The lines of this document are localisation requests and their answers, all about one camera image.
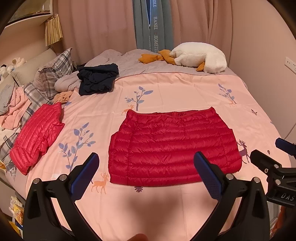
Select pink-red down jacket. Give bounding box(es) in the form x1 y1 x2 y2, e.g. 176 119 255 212
10 102 65 176

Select pink curtain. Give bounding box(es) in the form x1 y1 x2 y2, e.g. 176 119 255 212
170 0 236 67
57 0 139 67

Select grey bed sheet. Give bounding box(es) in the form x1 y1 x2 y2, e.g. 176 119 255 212
84 49 238 78

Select white wall socket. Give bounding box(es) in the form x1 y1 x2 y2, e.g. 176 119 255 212
284 56 296 73

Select beige headboard cushion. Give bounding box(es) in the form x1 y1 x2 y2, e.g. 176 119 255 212
10 48 57 85

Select small plush toys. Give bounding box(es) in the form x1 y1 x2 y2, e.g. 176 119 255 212
0 57 26 76

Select white printed cloth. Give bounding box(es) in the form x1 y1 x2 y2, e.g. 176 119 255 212
0 130 21 149

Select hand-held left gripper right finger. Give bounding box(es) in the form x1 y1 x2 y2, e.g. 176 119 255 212
193 152 271 241

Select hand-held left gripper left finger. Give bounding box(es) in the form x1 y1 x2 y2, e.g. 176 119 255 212
22 152 100 241

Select pink printed duvet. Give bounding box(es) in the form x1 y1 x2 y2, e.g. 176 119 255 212
14 72 292 241

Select cream wall shelf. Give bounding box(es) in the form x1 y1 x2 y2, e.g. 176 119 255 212
5 0 57 29

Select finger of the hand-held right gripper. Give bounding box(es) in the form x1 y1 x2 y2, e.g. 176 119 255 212
250 149 288 183
275 137 296 154

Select pink garment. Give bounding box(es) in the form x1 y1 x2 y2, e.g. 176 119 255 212
0 87 31 130

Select plaid pillow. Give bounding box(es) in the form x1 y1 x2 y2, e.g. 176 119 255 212
34 48 75 100

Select plaid cloth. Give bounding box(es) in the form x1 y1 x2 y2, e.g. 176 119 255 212
0 82 55 179

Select snack packets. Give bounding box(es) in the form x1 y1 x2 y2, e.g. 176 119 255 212
9 196 25 232

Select orange printed cloth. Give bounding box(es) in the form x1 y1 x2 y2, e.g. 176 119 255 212
53 90 74 104

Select blue-grey curtain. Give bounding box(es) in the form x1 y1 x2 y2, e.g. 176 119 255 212
132 0 174 53

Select white goose plush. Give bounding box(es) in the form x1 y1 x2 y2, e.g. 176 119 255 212
138 42 228 75

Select light grey garment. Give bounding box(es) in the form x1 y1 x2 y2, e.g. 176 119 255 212
54 71 81 92

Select dark red down jacket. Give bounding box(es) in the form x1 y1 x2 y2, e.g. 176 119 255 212
108 106 242 187

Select navy garment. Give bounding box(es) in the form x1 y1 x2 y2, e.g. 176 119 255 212
77 63 119 96

